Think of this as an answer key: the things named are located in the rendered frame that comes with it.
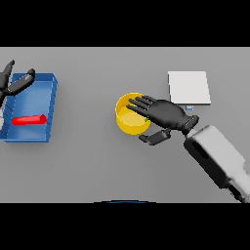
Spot yellow bowl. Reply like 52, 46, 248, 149
114, 92, 152, 136

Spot pale square measuring scale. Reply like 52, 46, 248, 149
167, 70, 212, 111

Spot blue tray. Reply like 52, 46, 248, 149
0, 72, 59, 144

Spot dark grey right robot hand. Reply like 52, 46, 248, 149
126, 95, 200, 146

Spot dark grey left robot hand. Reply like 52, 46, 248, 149
0, 59, 36, 108

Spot red beaker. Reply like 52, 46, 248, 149
11, 113, 48, 126

